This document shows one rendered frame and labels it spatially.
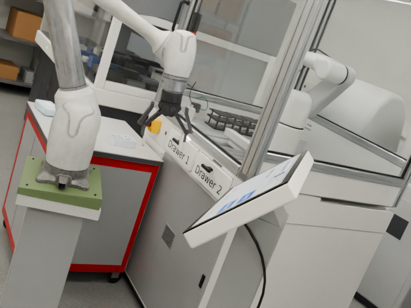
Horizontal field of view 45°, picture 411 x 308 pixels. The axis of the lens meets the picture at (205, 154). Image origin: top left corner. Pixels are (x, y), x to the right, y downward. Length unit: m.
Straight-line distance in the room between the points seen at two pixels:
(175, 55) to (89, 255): 1.31
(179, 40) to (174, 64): 0.08
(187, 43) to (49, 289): 1.02
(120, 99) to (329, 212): 1.47
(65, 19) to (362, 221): 1.60
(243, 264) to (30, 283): 0.84
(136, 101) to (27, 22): 2.95
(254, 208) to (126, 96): 1.97
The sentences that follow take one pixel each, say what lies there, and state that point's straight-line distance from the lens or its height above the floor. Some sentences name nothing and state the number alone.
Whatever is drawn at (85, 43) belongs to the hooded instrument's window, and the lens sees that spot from 3.34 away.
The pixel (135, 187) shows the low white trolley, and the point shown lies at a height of 0.59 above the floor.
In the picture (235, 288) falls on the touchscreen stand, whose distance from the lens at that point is 1.51.
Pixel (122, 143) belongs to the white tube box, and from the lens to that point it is 2.51.
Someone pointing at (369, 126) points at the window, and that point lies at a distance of 2.27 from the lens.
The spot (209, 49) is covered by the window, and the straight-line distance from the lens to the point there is 2.41.
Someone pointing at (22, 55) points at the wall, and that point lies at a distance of 6.38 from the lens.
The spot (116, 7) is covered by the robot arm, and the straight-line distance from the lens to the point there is 1.74.
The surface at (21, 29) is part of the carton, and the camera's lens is 5.86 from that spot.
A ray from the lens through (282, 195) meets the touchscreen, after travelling 1.21.
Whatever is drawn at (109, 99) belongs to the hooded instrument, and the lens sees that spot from 3.06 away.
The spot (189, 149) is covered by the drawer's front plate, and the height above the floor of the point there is 0.90.
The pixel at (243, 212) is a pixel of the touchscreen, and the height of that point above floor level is 1.08.
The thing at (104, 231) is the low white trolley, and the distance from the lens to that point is 2.59.
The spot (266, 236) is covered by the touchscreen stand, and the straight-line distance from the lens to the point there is 1.43.
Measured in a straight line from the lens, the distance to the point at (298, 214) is 2.19.
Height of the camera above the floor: 1.49
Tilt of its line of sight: 15 degrees down
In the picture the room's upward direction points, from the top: 20 degrees clockwise
